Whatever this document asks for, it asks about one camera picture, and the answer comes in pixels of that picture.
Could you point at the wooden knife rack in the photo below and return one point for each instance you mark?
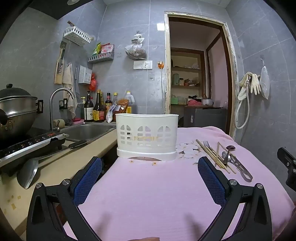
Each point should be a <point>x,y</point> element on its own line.
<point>59,69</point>

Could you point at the red cloth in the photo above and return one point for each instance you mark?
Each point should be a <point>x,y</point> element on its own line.
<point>193,102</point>

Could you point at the small grey wall socket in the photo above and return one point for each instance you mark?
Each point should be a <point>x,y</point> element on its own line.
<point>151,77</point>

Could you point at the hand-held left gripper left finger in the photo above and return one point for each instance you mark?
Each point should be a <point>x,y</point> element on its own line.
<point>89,178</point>

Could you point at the yellow pump soap dispenser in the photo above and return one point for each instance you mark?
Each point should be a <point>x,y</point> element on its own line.
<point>82,109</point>

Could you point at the grey wall rack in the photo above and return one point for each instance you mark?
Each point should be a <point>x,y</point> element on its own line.
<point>100,57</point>

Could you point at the white plastic utensil holder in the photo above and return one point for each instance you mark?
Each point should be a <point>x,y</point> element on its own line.
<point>148,120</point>

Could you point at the white perforated wall box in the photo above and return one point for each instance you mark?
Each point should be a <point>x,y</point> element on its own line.
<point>85,74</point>

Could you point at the yellow-capped oil jug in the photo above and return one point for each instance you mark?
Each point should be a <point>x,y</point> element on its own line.
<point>130,99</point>

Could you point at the dark soy sauce bottle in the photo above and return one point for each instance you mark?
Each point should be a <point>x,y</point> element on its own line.
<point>98,111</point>

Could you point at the black induction cooker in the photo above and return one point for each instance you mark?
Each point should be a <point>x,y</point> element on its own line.
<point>30,144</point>

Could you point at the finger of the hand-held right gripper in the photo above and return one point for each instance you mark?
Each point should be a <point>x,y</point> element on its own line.
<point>286,158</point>
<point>291,177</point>

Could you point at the grey metal cabinet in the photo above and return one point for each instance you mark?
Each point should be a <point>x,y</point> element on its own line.
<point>203,118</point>

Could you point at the white blue plastic pouch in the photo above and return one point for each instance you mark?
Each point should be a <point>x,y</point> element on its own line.
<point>110,114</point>

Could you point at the black range hood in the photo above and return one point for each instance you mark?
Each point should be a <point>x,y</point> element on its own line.
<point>69,8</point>

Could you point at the beige sponge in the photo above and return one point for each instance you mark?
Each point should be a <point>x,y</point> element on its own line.
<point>59,122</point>

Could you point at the steel steamer pot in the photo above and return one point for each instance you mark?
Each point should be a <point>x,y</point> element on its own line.
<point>16,109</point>

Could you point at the wooden shelf unit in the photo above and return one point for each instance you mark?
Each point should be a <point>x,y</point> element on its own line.
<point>185,69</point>

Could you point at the black wall socket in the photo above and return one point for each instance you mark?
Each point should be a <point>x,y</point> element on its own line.
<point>63,103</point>
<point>40,106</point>

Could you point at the beige hanging towel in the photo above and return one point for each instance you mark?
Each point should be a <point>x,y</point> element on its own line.
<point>68,78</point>

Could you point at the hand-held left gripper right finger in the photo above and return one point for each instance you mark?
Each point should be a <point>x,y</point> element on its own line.
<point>211,180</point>

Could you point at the white plastic wall basket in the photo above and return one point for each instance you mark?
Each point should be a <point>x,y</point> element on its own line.
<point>76,34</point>

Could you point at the clear hanging plastic bag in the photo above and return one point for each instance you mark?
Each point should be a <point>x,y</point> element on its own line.
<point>136,49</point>

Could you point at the dark bottle white label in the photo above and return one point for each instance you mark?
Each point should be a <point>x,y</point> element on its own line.
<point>88,111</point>

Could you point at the stainless steel sink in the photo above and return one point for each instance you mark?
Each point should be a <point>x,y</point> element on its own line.
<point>87,131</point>

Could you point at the orange wall hook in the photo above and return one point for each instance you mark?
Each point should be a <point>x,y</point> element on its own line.
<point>160,64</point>

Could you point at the white hanging plastic bag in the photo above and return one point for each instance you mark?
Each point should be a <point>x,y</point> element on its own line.
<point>265,81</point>

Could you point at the red plastic bag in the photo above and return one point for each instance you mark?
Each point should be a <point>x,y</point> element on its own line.
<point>93,83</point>

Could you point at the red-label sauce bottle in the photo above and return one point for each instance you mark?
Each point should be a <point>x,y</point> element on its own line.
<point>108,102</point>

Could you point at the metal fork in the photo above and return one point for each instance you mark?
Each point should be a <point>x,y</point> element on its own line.
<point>207,145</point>

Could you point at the pink soap dish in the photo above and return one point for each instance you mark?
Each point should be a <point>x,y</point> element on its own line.
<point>78,120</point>

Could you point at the worn wooden door frame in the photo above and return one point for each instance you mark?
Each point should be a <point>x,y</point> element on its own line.
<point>231,69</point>

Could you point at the white wall switch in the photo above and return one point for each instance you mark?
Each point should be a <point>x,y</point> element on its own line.
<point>138,65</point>

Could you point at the pink flower-print blanket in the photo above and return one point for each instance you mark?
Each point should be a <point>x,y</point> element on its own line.
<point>148,197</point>

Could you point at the white cooking pot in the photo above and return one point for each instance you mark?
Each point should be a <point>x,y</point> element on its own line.
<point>206,102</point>

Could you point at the yellow-capped clear bottle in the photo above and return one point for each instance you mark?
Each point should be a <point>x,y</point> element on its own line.
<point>115,98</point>

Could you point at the red snack packet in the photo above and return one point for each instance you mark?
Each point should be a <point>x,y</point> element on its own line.
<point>107,48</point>

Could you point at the white wall socket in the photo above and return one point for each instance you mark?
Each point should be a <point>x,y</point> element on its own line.
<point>148,64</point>

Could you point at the steel wool scrubber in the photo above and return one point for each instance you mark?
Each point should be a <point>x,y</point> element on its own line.
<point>68,122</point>

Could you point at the green snack packet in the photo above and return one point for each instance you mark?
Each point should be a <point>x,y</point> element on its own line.
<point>97,49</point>

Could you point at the cream rubber glove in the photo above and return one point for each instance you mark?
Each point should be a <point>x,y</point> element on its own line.
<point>255,84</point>
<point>243,87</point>

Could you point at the steel curved faucet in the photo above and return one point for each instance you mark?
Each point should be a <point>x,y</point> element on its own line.
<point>56,92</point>

